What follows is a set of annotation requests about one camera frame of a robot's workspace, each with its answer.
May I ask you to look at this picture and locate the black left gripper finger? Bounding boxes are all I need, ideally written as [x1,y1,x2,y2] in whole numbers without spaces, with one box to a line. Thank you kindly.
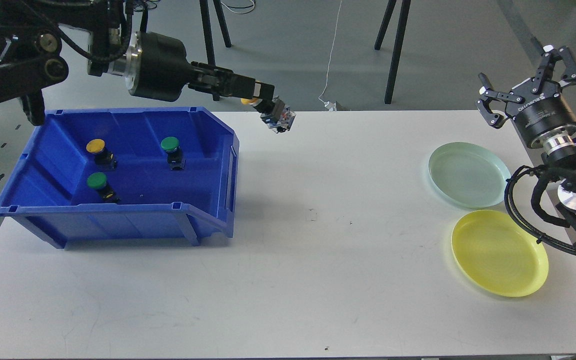
[190,61,275,101]

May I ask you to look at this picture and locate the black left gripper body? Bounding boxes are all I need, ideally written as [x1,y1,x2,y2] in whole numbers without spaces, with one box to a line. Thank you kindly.
[127,31,233,103]

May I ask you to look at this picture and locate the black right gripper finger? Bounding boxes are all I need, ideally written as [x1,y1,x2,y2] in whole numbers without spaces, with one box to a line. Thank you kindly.
[531,45,576,94]
[476,72,526,130]

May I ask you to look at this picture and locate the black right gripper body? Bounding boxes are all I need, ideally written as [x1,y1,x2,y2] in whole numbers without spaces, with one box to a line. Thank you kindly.
[512,79,576,149]

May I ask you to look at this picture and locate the yellow push button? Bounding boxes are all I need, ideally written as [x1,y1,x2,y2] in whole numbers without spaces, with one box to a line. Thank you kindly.
[86,138,117,171]
[240,96,297,133]

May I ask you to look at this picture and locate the green push button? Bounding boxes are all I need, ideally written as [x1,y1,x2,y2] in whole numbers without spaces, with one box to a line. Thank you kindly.
[160,136,185,171]
[86,171,121,203]

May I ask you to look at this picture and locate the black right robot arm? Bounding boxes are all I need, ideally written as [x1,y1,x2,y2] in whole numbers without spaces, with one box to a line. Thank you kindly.
[477,45,576,256]

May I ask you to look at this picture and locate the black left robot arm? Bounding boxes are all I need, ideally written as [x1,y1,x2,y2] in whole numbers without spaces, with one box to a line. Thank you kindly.
[0,0,279,126]

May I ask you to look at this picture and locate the pale green plate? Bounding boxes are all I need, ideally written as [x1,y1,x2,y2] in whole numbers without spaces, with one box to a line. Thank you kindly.
[427,142,510,209]

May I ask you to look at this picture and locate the yellow plate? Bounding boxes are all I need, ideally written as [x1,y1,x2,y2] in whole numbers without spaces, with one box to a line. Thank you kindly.
[450,210,550,297]

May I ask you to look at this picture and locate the black tripod legs left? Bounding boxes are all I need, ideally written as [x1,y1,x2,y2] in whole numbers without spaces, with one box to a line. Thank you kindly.
[199,0,232,102]

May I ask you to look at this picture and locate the black tripod legs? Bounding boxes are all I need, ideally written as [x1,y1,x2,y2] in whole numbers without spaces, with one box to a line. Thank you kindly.
[374,0,412,105]
[199,0,232,102]

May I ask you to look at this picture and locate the black tripod legs right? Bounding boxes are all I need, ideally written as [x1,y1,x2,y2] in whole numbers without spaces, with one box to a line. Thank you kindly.
[374,0,412,105]

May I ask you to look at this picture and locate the blue plastic storage bin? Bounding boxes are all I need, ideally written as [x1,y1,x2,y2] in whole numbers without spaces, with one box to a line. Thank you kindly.
[0,106,239,249]

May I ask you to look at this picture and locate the black floor cables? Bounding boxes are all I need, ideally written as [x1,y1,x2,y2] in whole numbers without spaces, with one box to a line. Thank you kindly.
[128,0,256,15]

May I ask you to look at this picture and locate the white cable with plug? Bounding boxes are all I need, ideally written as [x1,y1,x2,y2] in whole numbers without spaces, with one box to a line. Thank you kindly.
[317,0,344,112]

